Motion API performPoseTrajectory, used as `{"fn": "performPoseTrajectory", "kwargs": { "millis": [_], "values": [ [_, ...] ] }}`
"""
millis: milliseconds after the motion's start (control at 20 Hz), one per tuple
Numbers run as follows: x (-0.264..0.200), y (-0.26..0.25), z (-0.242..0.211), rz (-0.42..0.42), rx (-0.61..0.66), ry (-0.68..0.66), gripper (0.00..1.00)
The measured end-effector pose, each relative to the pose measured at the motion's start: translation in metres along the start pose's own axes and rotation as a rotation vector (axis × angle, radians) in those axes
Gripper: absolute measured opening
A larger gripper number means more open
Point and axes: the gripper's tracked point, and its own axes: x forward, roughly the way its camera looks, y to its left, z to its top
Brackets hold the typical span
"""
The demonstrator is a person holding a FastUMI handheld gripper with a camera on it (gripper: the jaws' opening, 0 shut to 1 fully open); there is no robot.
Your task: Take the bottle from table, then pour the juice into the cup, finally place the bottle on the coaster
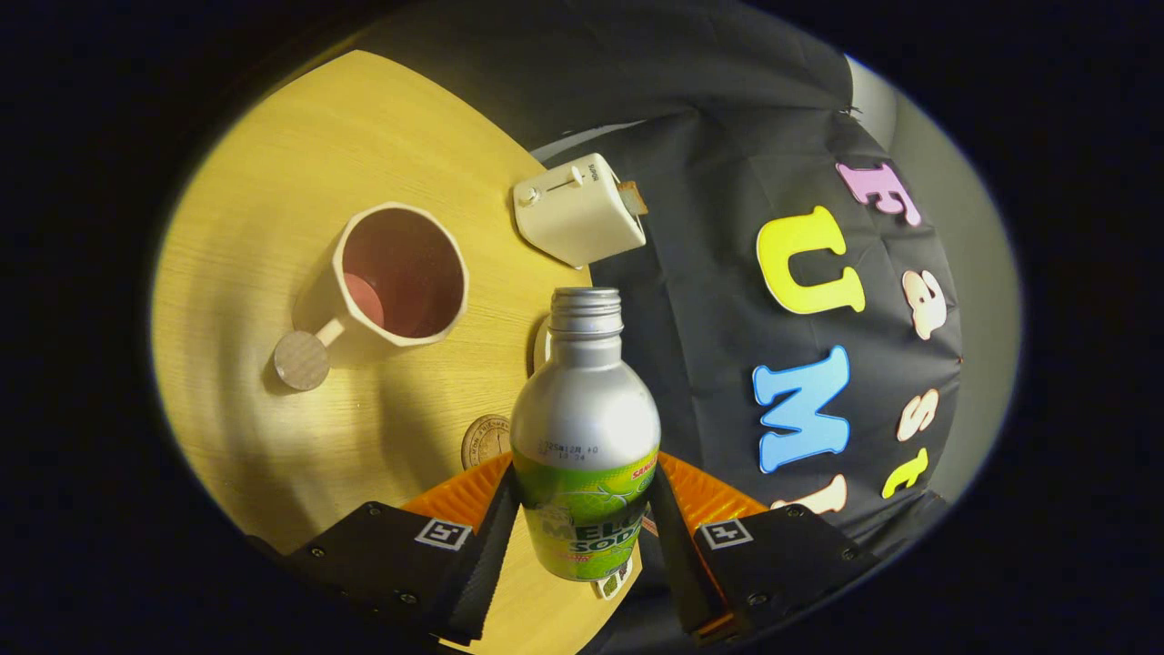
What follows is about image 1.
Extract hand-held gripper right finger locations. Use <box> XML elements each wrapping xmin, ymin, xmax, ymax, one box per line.
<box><xmin>646</xmin><ymin>452</ymin><xmax>883</xmax><ymax>647</ymax></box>

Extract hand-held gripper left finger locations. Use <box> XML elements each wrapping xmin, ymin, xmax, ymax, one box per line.
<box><xmin>246</xmin><ymin>452</ymin><xmax>521</xmax><ymax>647</ymax></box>

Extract round wooden coaster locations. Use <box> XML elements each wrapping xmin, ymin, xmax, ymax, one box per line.
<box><xmin>460</xmin><ymin>415</ymin><xmax>513</xmax><ymax>470</ymax></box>

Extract silver green juice bottle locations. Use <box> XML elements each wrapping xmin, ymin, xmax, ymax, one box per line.
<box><xmin>509</xmin><ymin>287</ymin><xmax>662</xmax><ymax>583</ymax></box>

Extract beige cup with round handle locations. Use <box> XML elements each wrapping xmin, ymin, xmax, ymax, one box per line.
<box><xmin>273</xmin><ymin>202</ymin><xmax>470</xmax><ymax>394</ymax></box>

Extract white plate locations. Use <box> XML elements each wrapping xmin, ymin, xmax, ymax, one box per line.
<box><xmin>530</xmin><ymin>314</ymin><xmax>554</xmax><ymax>378</ymax></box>

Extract black backdrop cloth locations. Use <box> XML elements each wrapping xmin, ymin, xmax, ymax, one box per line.
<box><xmin>355</xmin><ymin>0</ymin><xmax>967</xmax><ymax>655</ymax></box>

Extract white toaster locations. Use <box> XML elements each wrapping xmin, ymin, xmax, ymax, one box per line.
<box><xmin>512</xmin><ymin>152</ymin><xmax>648</xmax><ymax>269</ymax></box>

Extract wooden table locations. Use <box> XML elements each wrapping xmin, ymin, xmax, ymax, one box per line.
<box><xmin>150</xmin><ymin>50</ymin><xmax>642</xmax><ymax>655</ymax></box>

